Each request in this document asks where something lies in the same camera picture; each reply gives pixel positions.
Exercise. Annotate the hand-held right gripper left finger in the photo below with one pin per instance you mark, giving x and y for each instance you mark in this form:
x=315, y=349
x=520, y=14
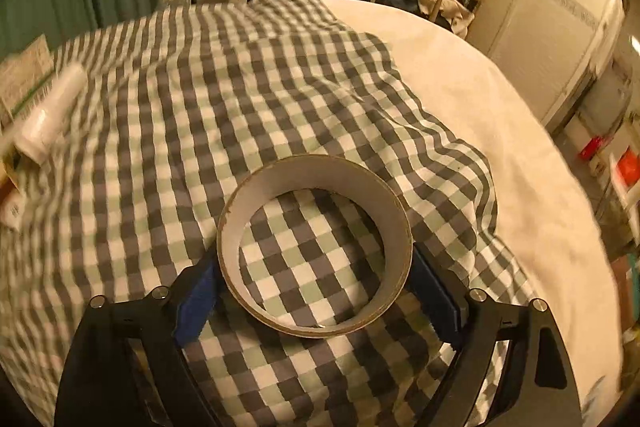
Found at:
x=197, y=302

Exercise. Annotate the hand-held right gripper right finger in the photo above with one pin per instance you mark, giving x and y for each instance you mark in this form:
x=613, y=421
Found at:
x=440, y=302

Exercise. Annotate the tape roll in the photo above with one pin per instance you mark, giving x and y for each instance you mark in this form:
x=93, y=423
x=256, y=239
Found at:
x=320, y=172

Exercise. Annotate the checked blanket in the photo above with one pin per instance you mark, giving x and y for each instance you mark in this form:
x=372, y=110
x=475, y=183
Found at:
x=150, y=132

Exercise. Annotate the white cylinder roll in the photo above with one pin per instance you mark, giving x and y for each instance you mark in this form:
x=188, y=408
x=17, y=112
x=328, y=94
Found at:
x=52, y=112

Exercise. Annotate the green and white box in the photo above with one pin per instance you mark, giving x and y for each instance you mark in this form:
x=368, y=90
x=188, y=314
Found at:
x=25, y=67

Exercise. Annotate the white louvred wardrobe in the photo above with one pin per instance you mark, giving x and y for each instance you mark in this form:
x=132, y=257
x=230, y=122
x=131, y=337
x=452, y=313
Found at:
x=550, y=32

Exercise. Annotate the pile of clothes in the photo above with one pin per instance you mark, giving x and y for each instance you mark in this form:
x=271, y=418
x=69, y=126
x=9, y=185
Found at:
x=450, y=9

